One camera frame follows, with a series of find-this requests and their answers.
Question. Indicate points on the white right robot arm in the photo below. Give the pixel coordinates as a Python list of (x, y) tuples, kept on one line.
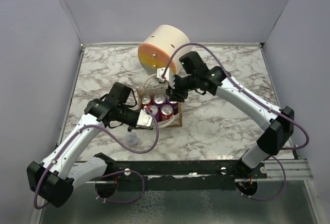
[(274, 121)]

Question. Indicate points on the small clear plastic cup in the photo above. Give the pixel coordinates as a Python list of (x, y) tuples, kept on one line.
[(131, 139)]

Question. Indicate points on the cream cylindrical drawer cabinet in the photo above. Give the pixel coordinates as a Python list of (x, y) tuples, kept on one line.
[(156, 50)]

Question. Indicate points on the purple soda can front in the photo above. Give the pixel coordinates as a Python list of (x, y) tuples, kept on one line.
[(155, 112)]

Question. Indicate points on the red soda can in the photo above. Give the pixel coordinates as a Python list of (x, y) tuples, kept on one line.
[(166, 112), (146, 100)]

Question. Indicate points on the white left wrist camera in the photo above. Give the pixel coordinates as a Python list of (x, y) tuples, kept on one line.
[(145, 120)]

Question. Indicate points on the brown canvas bag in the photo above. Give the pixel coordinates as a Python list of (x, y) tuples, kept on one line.
[(175, 120)]

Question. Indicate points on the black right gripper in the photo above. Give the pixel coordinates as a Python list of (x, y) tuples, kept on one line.
[(175, 94)]

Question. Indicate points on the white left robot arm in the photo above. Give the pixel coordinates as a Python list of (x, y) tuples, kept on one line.
[(55, 178)]

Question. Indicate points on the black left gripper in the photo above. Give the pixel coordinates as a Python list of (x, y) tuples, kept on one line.
[(134, 127)]

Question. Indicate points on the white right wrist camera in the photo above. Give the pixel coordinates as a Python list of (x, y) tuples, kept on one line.
[(165, 75)]

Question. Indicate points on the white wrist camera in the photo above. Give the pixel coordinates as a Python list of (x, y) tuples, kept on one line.
[(145, 120), (165, 75)]

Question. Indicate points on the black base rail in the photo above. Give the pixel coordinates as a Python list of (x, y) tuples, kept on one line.
[(176, 175)]

